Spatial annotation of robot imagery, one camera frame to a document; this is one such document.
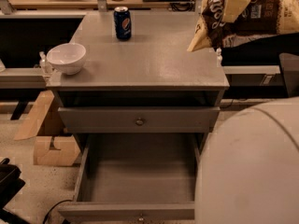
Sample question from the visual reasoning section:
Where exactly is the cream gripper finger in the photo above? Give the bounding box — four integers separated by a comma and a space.
222, 0, 250, 22

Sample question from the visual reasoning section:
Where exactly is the brown chip bag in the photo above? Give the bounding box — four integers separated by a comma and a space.
188, 0, 299, 51

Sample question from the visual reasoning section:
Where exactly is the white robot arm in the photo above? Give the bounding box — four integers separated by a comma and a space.
189, 0, 299, 224

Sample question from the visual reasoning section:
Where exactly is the grey drawer cabinet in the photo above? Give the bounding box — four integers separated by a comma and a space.
47, 10, 229, 145

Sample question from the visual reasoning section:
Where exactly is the closed grey upper drawer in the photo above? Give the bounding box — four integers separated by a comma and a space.
58, 106, 220, 133

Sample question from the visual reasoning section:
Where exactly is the open grey middle drawer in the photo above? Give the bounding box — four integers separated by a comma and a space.
59, 133, 198, 223

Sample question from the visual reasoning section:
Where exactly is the right hand sanitizer bottle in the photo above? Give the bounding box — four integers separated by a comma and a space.
216, 48, 222, 67

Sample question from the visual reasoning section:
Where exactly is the hand sanitizer bottle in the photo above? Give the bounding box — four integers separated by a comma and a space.
216, 48, 222, 67
39, 51, 52, 75

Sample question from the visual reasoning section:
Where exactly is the blue pepsi can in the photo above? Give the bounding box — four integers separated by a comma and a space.
114, 7, 132, 40

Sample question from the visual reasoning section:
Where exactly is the wooden back desk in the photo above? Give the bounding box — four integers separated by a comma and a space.
8, 0, 170, 9

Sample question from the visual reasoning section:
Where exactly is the white bowl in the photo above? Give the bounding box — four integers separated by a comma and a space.
47, 43, 87, 75

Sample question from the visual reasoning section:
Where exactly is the left hand sanitizer bottle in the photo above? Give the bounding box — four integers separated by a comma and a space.
39, 51, 52, 75

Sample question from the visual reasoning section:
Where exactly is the cardboard box on floor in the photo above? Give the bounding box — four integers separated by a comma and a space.
14, 91, 80, 166

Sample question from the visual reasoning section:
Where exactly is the black equipment at left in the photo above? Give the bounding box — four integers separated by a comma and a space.
0, 158, 30, 224

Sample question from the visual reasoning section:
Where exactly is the black floor cable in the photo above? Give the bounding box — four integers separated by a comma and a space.
41, 199, 73, 224

